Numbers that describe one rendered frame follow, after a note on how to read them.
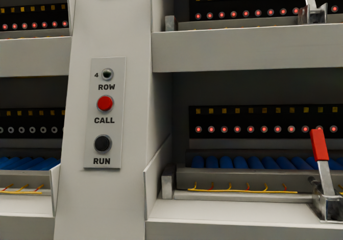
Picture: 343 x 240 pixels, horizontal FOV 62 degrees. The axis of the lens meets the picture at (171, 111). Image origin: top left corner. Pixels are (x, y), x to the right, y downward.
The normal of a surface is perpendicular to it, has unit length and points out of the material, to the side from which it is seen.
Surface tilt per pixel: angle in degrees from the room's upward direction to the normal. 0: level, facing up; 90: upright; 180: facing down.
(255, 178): 108
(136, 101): 90
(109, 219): 90
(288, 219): 18
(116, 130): 90
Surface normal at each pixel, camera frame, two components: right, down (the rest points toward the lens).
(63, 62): -0.13, 0.11
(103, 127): -0.13, -0.20
